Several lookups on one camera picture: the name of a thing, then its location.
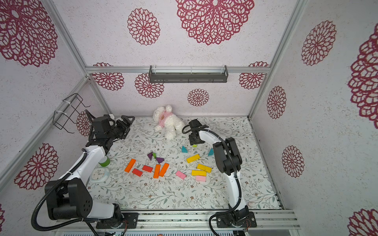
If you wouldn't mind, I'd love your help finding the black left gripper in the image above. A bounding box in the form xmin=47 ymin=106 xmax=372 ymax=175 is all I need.
xmin=107 ymin=115 xmax=135 ymax=142

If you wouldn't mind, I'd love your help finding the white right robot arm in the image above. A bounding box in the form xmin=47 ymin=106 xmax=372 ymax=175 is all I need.
xmin=182 ymin=119 xmax=250 ymax=236

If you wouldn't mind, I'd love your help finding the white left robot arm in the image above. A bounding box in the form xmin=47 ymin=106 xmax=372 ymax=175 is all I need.
xmin=31 ymin=111 xmax=135 ymax=232

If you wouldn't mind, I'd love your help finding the white teddy bear pink shirt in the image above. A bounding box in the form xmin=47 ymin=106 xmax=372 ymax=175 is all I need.
xmin=153 ymin=105 xmax=185 ymax=140

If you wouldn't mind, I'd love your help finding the left orange long block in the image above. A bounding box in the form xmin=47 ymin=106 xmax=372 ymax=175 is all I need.
xmin=124 ymin=159 xmax=136 ymax=173

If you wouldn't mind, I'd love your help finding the orange long block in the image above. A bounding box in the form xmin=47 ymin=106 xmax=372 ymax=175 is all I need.
xmin=159 ymin=163 xmax=169 ymax=177
xmin=124 ymin=159 xmax=136 ymax=173
xmin=153 ymin=164 xmax=160 ymax=179

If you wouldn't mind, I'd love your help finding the left purple triangle block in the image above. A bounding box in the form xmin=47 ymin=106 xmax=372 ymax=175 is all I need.
xmin=147 ymin=152 xmax=154 ymax=160

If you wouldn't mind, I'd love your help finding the purple triangle block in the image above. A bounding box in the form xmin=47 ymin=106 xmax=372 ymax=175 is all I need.
xmin=156 ymin=157 xmax=164 ymax=164
xmin=147 ymin=152 xmax=154 ymax=160

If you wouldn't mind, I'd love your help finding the green tape roll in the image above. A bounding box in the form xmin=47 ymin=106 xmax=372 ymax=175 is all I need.
xmin=99 ymin=156 xmax=111 ymax=167

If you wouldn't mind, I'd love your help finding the magenta pink block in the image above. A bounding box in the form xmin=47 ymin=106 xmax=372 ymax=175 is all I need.
xmin=176 ymin=171 xmax=187 ymax=180

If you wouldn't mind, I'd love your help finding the light pink block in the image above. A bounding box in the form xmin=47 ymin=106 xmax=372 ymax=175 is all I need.
xmin=195 ymin=176 xmax=206 ymax=182

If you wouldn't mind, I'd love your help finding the right purple triangle block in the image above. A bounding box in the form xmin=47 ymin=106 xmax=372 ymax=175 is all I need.
xmin=156 ymin=157 xmax=164 ymax=164

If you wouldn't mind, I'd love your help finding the right orange long block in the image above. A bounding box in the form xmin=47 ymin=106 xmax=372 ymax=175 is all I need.
xmin=159 ymin=163 xmax=169 ymax=177

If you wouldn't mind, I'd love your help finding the left red block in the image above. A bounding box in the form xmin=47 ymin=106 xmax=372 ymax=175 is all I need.
xmin=132 ymin=169 xmax=143 ymax=177

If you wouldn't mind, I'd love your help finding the red block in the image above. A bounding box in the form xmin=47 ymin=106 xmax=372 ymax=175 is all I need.
xmin=142 ymin=165 xmax=154 ymax=173
xmin=132 ymin=169 xmax=143 ymax=177

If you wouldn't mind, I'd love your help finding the middle orange long block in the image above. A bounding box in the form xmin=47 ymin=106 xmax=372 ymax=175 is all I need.
xmin=153 ymin=164 xmax=160 ymax=179

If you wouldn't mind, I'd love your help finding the right red block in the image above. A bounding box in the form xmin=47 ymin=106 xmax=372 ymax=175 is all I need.
xmin=142 ymin=165 xmax=154 ymax=173

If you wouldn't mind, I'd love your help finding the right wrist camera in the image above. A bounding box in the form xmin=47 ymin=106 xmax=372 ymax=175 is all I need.
xmin=189 ymin=119 xmax=202 ymax=129

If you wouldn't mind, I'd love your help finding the grey wall shelf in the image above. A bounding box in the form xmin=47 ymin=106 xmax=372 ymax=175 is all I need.
xmin=148 ymin=66 xmax=229 ymax=84

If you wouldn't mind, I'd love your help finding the black wire wall rack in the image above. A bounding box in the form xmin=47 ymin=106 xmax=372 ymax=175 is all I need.
xmin=52 ymin=93 xmax=90 ymax=134

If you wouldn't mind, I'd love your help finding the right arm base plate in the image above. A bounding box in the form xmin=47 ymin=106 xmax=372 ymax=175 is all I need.
xmin=216 ymin=211 xmax=257 ymax=228

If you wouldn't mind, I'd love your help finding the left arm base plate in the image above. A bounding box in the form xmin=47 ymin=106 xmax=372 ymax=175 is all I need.
xmin=96 ymin=212 xmax=139 ymax=229

